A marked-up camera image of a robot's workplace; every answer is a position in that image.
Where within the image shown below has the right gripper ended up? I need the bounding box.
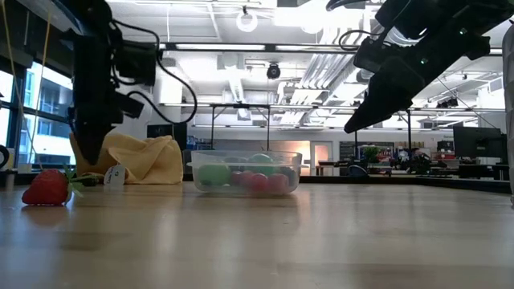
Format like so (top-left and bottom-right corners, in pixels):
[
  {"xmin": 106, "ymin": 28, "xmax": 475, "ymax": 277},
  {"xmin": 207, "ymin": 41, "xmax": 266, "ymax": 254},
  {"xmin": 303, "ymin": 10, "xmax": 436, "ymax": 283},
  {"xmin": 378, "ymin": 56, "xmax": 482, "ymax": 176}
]
[{"xmin": 344, "ymin": 27, "xmax": 491, "ymax": 134}]

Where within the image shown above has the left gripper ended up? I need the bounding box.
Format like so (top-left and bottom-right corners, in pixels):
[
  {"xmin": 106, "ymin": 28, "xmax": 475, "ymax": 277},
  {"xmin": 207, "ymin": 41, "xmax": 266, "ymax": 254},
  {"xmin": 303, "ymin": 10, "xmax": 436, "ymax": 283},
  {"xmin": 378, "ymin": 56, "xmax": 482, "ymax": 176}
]
[{"xmin": 70, "ymin": 23, "xmax": 145, "ymax": 166}]

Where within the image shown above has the yellow cloth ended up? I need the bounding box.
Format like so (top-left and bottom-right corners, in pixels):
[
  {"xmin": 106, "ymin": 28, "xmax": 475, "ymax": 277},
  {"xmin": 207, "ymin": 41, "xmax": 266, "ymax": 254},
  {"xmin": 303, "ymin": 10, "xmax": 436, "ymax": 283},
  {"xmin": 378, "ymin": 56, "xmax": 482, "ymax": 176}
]
[{"xmin": 68, "ymin": 132, "xmax": 185, "ymax": 187}]

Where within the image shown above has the red toy strawberry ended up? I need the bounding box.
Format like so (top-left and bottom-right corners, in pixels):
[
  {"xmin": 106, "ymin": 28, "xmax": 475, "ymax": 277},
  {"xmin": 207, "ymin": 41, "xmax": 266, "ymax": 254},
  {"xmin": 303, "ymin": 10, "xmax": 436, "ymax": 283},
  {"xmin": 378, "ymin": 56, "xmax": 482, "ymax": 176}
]
[
  {"xmin": 21, "ymin": 163, "xmax": 98, "ymax": 208},
  {"xmin": 267, "ymin": 173, "xmax": 290, "ymax": 193}
]

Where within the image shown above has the green toy fruit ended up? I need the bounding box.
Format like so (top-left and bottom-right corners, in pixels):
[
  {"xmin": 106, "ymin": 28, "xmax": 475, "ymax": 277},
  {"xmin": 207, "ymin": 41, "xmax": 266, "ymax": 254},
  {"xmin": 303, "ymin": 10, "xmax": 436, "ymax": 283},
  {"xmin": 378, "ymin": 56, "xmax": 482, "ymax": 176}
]
[
  {"xmin": 196, "ymin": 163, "xmax": 233, "ymax": 187},
  {"xmin": 247, "ymin": 153, "xmax": 275, "ymax": 176}
]

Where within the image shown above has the red toy cherry tomato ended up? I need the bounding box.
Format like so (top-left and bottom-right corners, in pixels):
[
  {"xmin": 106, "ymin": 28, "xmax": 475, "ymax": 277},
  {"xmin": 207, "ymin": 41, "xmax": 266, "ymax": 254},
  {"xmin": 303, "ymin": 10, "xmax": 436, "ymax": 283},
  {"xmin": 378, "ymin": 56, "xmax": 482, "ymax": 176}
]
[{"xmin": 248, "ymin": 172, "xmax": 269, "ymax": 193}]

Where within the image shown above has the clear plastic tupperware container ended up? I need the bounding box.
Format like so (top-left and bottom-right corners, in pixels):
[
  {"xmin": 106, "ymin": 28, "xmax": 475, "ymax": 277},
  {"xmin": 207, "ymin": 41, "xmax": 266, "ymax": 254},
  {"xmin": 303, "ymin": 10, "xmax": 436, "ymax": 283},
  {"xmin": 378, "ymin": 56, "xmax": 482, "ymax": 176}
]
[{"xmin": 186, "ymin": 149, "xmax": 304, "ymax": 197}]

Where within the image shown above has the black framed window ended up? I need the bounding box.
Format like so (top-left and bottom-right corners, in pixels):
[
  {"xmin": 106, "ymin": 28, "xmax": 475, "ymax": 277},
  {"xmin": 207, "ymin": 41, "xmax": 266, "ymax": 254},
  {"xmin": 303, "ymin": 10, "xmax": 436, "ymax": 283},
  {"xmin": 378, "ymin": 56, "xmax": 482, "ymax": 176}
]
[{"xmin": 0, "ymin": 55, "xmax": 100, "ymax": 169}]

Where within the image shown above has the black computer monitor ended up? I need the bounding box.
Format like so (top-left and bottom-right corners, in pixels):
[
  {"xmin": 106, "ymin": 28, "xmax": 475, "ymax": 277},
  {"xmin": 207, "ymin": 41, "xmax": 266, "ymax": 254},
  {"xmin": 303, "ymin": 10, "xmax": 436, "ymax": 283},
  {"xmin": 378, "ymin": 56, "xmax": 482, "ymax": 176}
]
[
  {"xmin": 452, "ymin": 125, "xmax": 509, "ymax": 164},
  {"xmin": 146, "ymin": 123, "xmax": 189, "ymax": 152}
]

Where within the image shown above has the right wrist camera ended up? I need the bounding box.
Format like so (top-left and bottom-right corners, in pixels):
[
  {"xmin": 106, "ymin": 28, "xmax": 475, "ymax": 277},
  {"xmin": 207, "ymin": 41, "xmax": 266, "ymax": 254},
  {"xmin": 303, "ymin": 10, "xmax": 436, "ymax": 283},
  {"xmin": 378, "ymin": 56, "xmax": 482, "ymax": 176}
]
[{"xmin": 353, "ymin": 35, "xmax": 389, "ymax": 75}]

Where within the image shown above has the yellow cable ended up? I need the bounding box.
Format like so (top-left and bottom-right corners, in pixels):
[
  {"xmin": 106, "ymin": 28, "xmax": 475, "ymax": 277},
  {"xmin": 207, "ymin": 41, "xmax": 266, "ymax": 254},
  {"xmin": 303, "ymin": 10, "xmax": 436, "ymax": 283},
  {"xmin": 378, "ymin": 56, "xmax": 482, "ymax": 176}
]
[{"xmin": 0, "ymin": 0, "xmax": 52, "ymax": 169}]

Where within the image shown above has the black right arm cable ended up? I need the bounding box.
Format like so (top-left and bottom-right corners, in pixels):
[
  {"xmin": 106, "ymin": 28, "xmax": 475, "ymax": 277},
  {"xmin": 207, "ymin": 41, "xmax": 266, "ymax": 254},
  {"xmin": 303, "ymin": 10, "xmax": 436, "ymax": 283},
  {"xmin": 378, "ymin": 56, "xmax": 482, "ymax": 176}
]
[{"xmin": 324, "ymin": 0, "xmax": 389, "ymax": 52}]

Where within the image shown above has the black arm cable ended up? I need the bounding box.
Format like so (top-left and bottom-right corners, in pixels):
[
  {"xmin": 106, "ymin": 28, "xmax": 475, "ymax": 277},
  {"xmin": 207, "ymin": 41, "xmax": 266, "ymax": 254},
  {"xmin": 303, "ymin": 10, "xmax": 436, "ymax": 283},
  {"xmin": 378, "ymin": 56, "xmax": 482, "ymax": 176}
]
[
  {"xmin": 324, "ymin": 0, "xmax": 389, "ymax": 52},
  {"xmin": 110, "ymin": 18, "xmax": 199, "ymax": 126}
]

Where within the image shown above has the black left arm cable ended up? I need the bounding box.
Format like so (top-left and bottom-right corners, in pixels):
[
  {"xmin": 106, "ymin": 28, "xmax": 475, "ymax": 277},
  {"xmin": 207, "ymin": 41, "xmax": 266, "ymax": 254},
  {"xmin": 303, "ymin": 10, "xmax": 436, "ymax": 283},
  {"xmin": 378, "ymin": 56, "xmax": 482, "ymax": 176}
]
[{"xmin": 110, "ymin": 18, "xmax": 199, "ymax": 126}]

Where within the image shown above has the white ring lamp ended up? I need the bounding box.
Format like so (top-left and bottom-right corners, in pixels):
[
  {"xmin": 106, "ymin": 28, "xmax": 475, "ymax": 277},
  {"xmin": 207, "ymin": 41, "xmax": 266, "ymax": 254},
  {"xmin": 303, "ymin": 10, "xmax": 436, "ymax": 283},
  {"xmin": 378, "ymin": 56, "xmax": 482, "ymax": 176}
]
[{"xmin": 235, "ymin": 10, "xmax": 259, "ymax": 34}]

